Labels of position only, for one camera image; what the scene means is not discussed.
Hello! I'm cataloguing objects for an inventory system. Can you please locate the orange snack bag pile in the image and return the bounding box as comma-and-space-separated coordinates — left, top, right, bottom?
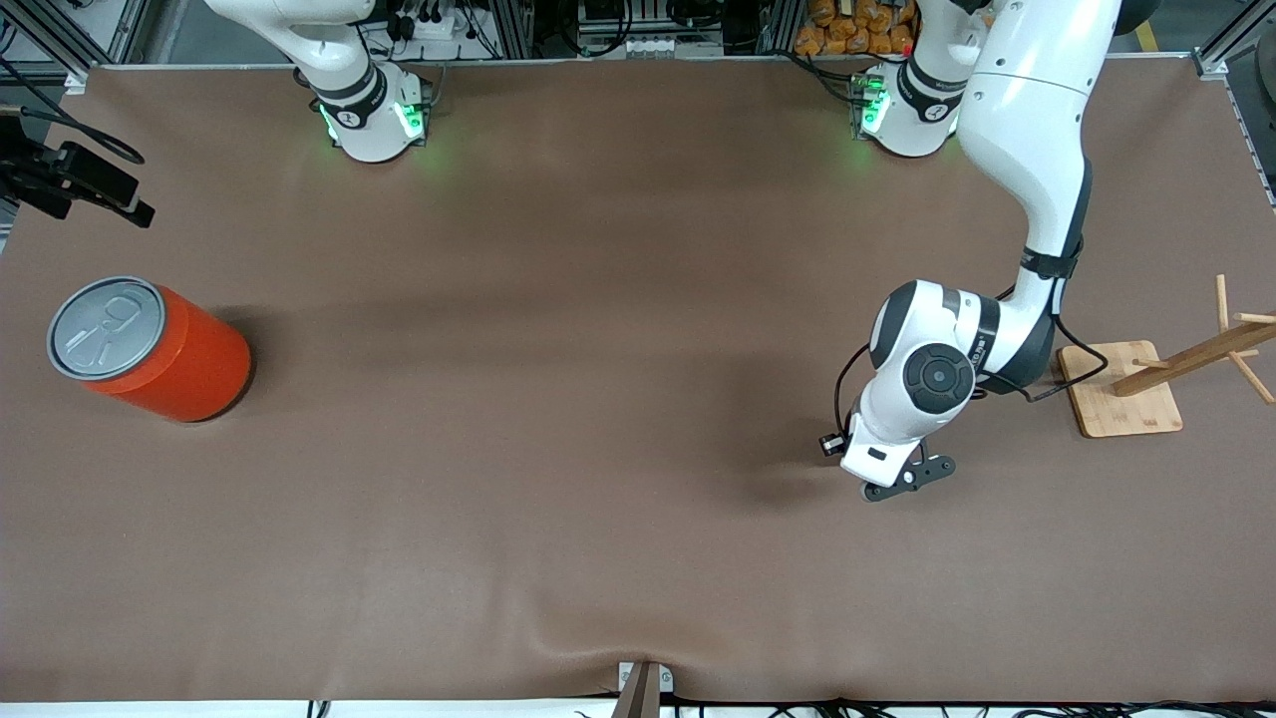
795, 0, 916, 58

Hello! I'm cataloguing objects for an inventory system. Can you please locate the brown table cover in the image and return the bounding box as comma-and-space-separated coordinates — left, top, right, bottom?
0, 55, 1276, 705

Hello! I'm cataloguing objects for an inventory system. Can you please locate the white connector strip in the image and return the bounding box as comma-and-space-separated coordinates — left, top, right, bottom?
586, 36, 691, 58

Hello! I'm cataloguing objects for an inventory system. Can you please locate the aluminium frame post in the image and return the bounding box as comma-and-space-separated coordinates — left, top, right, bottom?
0, 0, 151, 91
1191, 0, 1276, 83

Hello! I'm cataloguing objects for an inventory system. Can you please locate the wooden cup rack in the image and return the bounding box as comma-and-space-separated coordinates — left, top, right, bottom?
1057, 274, 1276, 440

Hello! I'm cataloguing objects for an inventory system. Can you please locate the white power strip with plugs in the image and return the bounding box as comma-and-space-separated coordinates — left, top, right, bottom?
384, 0, 484, 43

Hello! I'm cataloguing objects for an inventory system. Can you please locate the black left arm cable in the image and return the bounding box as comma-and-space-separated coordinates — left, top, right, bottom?
832, 284, 1110, 440

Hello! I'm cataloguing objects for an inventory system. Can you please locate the large orange can silver lid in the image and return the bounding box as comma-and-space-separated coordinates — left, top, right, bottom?
46, 276, 254, 424

